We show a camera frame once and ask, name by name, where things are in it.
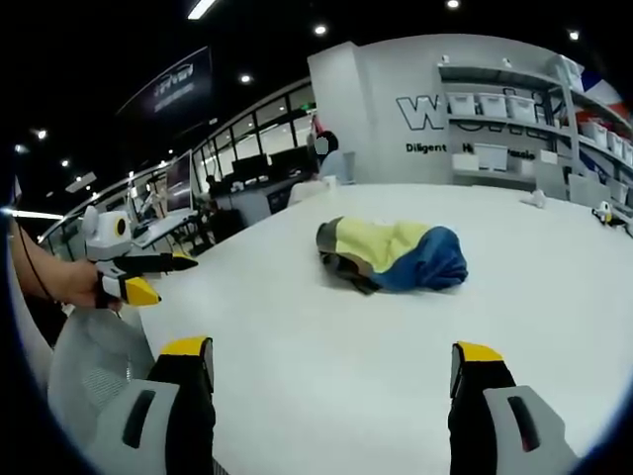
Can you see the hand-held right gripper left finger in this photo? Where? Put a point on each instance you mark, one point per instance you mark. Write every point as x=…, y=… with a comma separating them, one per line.
x=170, y=396

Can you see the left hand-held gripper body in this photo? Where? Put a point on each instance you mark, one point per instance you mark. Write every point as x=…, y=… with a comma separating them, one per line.
x=106, y=235

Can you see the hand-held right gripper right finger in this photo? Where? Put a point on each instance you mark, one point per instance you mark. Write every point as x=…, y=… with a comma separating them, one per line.
x=487, y=396

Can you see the yellow and blue garment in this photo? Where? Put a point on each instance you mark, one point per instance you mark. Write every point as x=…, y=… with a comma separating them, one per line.
x=395, y=252

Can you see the person's left hand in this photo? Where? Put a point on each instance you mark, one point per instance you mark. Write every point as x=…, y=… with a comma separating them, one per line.
x=84, y=284

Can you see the grey mesh office chair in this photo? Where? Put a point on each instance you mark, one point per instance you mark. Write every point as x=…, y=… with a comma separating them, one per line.
x=99, y=366

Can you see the dark hanging banner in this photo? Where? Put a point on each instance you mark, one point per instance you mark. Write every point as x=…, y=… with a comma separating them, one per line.
x=173, y=81

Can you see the white chair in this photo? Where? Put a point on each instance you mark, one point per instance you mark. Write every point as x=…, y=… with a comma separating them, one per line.
x=304, y=193

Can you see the white cup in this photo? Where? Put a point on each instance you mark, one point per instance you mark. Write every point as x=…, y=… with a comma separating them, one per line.
x=330, y=182

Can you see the small white object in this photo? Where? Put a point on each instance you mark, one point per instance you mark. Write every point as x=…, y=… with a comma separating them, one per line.
x=535, y=199

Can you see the spare hand-held gripper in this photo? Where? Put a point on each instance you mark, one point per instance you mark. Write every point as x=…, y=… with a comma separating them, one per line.
x=605, y=212

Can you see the grey box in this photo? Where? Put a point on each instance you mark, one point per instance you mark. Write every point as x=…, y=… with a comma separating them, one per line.
x=588, y=188

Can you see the grey shelving unit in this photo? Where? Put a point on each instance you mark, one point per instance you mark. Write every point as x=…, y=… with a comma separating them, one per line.
x=524, y=133

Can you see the group of white storage bins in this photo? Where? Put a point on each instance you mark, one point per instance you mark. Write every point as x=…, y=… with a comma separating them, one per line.
x=494, y=106

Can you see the red and blue flag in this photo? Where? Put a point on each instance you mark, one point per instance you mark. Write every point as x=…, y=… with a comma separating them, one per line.
x=605, y=91

